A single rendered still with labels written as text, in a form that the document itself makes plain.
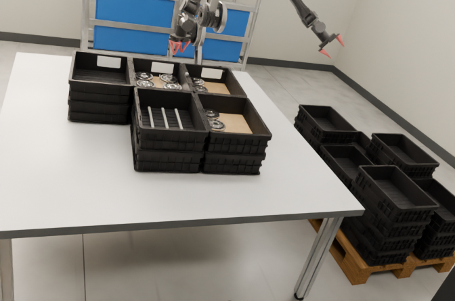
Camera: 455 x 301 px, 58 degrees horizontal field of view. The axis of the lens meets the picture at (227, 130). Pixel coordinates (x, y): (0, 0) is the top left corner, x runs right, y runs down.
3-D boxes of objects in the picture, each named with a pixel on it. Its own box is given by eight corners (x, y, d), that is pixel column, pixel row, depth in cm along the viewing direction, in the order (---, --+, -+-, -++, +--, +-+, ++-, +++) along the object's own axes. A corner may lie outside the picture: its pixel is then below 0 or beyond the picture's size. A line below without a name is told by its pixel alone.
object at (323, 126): (282, 152, 336) (298, 103, 315) (313, 153, 348) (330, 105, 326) (304, 182, 304) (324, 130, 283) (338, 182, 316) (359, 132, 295)
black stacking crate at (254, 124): (189, 112, 216) (193, 93, 210) (243, 116, 225) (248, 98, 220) (205, 155, 183) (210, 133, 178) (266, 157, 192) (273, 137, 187)
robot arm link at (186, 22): (198, 7, 209) (184, -2, 205) (204, 13, 200) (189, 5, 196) (187, 27, 213) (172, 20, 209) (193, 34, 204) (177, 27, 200)
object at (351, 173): (305, 182, 304) (319, 144, 288) (338, 182, 316) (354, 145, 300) (333, 220, 273) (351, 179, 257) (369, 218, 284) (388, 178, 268)
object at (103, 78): (72, 70, 229) (73, 51, 224) (127, 76, 239) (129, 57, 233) (67, 103, 197) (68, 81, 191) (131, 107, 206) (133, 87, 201)
